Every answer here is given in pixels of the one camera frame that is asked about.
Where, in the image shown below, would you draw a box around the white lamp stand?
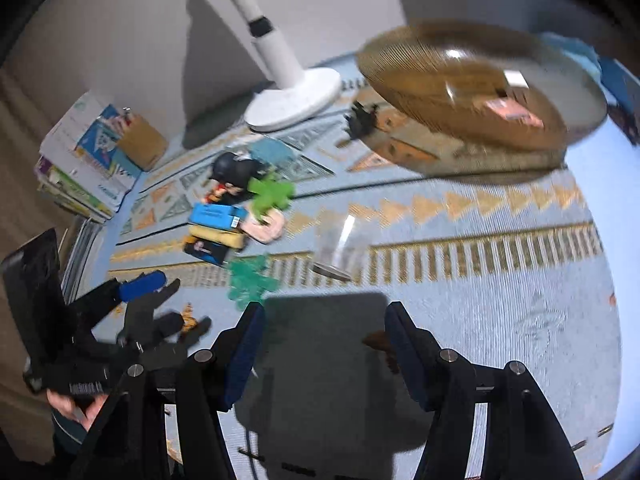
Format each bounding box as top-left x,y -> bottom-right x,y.
232,0 -> 342,133

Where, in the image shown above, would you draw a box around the black-haired red figurine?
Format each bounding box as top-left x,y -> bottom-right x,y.
201,155 -> 266,205

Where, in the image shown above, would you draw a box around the pink mouse-shaped object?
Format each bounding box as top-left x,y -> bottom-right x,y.
240,208 -> 286,244

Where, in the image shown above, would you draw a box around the pens in holder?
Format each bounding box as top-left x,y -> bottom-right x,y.
111,107 -> 134,136

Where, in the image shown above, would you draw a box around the black spiky toy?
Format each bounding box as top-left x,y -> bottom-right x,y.
344,101 -> 378,140

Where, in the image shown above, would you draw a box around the patterned blue table mat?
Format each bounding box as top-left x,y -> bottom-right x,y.
220,62 -> 620,479

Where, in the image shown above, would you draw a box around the black blue rectangular box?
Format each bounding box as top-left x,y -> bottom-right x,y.
182,236 -> 230,266

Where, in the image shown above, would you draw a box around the amber ribbed glass bowl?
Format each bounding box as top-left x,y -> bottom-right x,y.
357,21 -> 608,151

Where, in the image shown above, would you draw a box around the cardboard pen holder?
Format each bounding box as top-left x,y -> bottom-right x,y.
118,115 -> 168,171

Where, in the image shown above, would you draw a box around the light blue dinosaur toy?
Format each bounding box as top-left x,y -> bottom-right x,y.
248,136 -> 296,168

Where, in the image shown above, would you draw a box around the light green dinosaur toy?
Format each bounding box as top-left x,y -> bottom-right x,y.
247,174 -> 295,221

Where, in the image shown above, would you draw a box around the stack of books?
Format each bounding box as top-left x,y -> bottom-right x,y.
38,91 -> 141,220

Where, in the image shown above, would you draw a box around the yellow rectangular box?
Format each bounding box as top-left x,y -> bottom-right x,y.
188,224 -> 246,250

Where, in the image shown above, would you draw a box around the person's left hand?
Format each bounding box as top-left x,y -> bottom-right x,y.
46,389 -> 107,431

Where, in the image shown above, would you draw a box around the dark green dinosaur toy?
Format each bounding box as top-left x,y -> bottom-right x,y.
228,255 -> 280,311

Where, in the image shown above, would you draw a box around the pink card pack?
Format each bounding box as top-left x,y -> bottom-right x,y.
473,89 -> 544,129

